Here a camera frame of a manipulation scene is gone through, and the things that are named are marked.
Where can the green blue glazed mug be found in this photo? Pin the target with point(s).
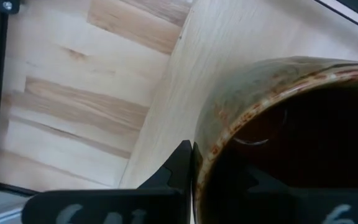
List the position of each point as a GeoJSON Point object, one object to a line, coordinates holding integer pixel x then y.
{"type": "Point", "coordinates": [244, 93]}

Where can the light wooden tray board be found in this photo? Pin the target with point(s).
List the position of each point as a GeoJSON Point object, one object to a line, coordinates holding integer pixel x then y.
{"type": "Point", "coordinates": [228, 31]}

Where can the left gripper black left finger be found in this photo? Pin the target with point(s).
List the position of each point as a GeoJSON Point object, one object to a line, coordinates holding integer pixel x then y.
{"type": "Point", "coordinates": [154, 202]}

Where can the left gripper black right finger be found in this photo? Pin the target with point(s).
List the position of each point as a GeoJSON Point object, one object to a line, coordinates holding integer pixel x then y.
{"type": "Point", "coordinates": [228, 199]}

